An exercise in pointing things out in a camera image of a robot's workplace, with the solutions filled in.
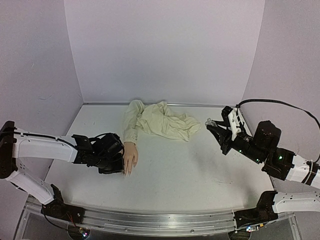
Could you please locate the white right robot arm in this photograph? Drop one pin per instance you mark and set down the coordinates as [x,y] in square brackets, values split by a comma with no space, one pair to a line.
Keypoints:
[282,164]

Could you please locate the cream cloth garment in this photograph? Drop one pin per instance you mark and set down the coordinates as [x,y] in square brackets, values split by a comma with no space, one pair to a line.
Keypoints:
[157,119]

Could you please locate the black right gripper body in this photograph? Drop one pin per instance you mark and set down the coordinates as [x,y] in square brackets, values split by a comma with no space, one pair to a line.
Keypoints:
[229,139]

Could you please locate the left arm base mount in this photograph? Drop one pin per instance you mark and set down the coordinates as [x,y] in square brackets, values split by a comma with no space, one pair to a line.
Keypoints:
[58,209]

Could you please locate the aluminium front rail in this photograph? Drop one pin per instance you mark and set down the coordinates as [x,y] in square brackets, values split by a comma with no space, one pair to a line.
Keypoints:
[36,224]

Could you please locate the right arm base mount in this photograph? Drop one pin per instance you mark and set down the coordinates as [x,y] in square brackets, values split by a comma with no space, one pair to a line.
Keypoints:
[261,214]

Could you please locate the mannequin hand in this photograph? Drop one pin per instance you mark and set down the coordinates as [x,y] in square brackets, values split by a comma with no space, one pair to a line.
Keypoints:
[130,157]

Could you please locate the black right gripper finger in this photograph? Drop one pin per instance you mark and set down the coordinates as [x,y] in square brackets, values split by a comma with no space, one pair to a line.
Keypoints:
[221,124]
[219,133]

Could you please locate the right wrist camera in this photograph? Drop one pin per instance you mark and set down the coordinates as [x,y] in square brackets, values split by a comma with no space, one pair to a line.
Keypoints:
[235,120]

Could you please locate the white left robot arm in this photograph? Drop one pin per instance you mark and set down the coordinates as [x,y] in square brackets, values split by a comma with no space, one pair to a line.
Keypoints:
[17,144]

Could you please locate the clear glitter nail polish bottle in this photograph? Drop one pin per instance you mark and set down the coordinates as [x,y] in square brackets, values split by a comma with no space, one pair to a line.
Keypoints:
[210,122]

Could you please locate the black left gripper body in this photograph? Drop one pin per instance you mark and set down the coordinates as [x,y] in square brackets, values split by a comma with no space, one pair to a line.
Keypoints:
[107,166]

